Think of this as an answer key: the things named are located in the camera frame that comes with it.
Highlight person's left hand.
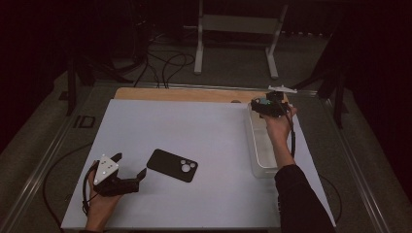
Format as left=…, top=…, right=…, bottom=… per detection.
left=86, top=169, right=123, bottom=232

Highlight person's right hand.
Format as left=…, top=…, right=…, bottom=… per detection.
left=263, top=105, right=298, bottom=149

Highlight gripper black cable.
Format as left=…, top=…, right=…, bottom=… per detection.
left=82, top=160, right=100, bottom=216
left=282, top=101, right=297, bottom=159

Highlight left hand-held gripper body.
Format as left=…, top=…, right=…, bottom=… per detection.
left=92, top=154, right=141, bottom=197

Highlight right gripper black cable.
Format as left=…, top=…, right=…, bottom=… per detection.
left=282, top=101, right=297, bottom=159

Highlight black metal stand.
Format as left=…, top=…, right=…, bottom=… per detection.
left=65, top=18, right=134, bottom=117
left=291, top=18, right=350, bottom=129

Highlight white table mat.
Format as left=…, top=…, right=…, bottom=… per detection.
left=60, top=98, right=336, bottom=230

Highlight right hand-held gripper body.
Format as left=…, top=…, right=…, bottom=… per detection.
left=265, top=84, right=298, bottom=118

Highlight black floor cable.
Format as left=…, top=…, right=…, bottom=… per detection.
left=319, top=174, right=343, bottom=225
left=43, top=142, right=93, bottom=229

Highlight white metal frame table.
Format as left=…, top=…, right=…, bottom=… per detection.
left=193, top=0, right=290, bottom=81

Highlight white plastic bin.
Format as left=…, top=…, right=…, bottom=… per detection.
left=246, top=99, right=287, bottom=180

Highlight aluminium floor rail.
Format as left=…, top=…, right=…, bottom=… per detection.
left=0, top=86, right=95, bottom=233
left=93, top=82, right=319, bottom=98
left=319, top=96, right=392, bottom=233

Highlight looped black floor cables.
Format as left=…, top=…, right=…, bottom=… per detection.
left=133, top=50, right=196, bottom=89

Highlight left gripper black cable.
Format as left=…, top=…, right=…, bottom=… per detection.
left=82, top=160, right=100, bottom=216

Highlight black rectangular floor frame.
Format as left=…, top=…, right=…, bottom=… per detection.
left=73, top=115, right=97, bottom=129

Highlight black phone case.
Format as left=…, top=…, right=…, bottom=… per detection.
left=146, top=149, right=199, bottom=183

